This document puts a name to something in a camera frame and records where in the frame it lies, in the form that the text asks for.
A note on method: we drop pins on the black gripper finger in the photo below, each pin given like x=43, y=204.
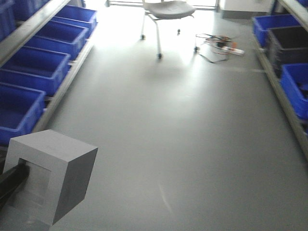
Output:
x=10, y=181

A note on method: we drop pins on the gray hollow cube base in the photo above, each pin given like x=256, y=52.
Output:
x=60, y=168

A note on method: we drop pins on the black bin on rack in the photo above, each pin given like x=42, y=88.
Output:
x=286, y=45

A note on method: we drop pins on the gray rolling chair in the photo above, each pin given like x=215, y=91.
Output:
x=165, y=10

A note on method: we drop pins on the white power strip with cables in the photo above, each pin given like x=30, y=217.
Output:
x=218, y=44

